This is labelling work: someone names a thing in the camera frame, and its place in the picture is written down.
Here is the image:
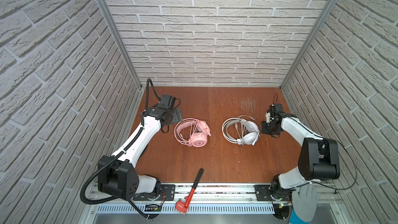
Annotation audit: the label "white headphones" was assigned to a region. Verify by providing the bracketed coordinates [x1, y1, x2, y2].
[222, 115, 260, 146]

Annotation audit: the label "pink headphones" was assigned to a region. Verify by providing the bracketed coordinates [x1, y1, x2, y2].
[174, 118, 211, 148]

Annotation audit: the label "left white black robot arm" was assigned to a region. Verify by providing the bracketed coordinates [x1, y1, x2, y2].
[97, 94, 182, 201]

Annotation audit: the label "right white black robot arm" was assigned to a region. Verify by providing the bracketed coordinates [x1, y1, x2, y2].
[261, 104, 340, 201]

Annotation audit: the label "grey gloved hand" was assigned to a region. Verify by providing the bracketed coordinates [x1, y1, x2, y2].
[289, 184, 320, 224]

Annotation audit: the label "red black pipe wrench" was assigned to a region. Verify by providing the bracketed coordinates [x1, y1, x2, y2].
[175, 168, 204, 215]

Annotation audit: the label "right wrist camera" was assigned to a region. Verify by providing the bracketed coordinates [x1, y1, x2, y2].
[266, 112, 271, 123]

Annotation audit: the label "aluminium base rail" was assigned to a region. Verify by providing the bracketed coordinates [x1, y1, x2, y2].
[84, 183, 343, 216]

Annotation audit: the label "black corrugated cable conduit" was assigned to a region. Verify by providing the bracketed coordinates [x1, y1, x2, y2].
[79, 78, 162, 220]

